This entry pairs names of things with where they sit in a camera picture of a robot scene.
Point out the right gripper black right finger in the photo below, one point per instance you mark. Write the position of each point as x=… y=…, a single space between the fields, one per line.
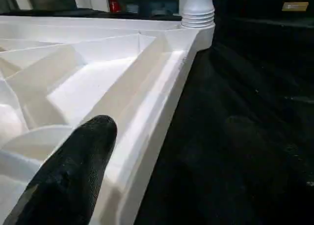
x=265 y=185

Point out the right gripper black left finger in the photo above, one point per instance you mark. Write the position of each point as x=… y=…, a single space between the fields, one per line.
x=73 y=173

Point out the white plastic table top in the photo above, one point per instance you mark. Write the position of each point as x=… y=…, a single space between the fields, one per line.
x=98 y=75

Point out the white plastic table leg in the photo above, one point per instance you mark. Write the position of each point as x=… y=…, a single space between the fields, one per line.
x=196 y=6

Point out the red packet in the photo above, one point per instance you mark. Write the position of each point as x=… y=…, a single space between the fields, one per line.
x=112 y=1

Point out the black speaker box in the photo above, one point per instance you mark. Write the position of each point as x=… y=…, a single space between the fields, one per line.
x=294 y=6

